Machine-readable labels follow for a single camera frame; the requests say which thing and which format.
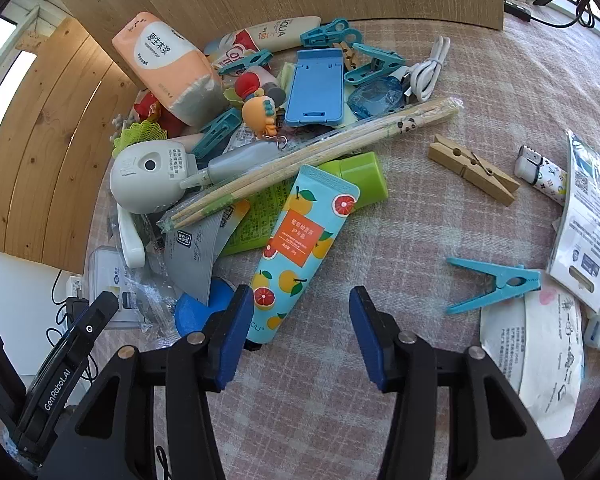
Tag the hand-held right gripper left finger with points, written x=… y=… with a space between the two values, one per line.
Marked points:
x=232 y=332

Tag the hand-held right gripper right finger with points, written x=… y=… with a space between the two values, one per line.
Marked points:
x=370 y=335

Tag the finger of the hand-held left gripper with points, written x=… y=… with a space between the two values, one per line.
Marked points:
x=92 y=322

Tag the teal plastic clothespin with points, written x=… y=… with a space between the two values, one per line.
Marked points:
x=322 y=32
x=245 y=61
x=505 y=282
x=380 y=62
x=217 y=130

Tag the white printed paper bag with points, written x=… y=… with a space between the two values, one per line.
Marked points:
x=535 y=355

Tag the white printed packet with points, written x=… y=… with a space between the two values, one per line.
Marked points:
x=587 y=220

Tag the peach tissue pack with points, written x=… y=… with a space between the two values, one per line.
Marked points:
x=165 y=60

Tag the black power adapter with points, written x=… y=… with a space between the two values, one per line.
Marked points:
x=76 y=309

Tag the white power strip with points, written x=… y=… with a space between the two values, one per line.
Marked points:
x=75 y=282

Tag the blue round lid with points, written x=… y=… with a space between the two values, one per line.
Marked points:
x=195 y=310

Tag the crinkled clear plastic wrapper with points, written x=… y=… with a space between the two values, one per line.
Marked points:
x=150 y=310

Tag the grey foil sachet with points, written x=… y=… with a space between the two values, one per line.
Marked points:
x=195 y=255

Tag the fruit print hand cream tube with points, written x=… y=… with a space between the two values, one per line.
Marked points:
x=300 y=240

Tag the lime green tube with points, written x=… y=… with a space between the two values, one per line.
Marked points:
x=362 y=177

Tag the grey squeeze tube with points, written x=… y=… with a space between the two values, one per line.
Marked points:
x=240 y=162

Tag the wooden slat panel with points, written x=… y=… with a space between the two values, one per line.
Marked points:
x=45 y=150

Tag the yellow shuttlecock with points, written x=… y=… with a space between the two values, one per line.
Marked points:
x=140 y=135

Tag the wooden clothespin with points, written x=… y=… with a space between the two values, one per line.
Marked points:
x=472 y=167

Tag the wrapped bamboo chopsticks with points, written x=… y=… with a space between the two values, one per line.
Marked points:
x=330 y=142

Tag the clear blue plastic case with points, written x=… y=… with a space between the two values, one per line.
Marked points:
x=375 y=99

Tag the patterned white lighter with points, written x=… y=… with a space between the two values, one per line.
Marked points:
x=542 y=172

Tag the red toy figure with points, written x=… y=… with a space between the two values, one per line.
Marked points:
x=250 y=85

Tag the blue phone stand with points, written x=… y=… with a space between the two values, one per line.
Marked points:
x=315 y=87

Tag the small dotted wooden clip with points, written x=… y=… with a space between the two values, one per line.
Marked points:
x=350 y=55

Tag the red white snack packet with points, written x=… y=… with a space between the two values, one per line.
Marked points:
x=232 y=45

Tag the white sunscreen tube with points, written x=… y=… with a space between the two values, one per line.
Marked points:
x=285 y=30

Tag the black power strip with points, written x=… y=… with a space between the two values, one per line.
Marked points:
x=517 y=10

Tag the window frame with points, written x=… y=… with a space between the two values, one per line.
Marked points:
x=27 y=5

